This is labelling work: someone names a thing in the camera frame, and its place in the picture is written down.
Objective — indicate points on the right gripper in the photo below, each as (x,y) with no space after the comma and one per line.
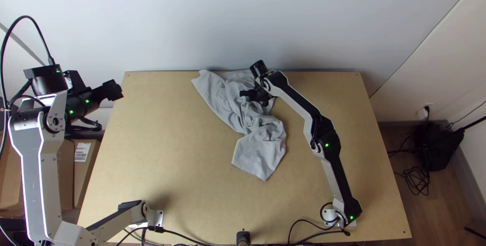
(260,94)

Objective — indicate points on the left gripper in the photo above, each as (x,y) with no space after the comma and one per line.
(110,91)

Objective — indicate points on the grey t-shirt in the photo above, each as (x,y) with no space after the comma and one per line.
(250,124)

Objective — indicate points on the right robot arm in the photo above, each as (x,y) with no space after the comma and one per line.
(330,143)

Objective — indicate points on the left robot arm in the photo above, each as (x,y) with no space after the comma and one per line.
(40,170)

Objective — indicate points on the cardboard box with white label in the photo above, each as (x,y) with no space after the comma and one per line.
(85,177)

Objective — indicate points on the plain cardboard box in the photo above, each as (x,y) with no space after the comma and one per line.
(7,185)

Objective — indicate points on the black bag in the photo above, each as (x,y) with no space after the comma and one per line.
(436,145)

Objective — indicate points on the black tripod leg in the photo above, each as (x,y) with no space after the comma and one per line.
(471,122)

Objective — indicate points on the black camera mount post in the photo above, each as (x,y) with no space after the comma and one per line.
(243,238)

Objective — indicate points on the white wall socket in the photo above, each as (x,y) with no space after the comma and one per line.
(422,113)

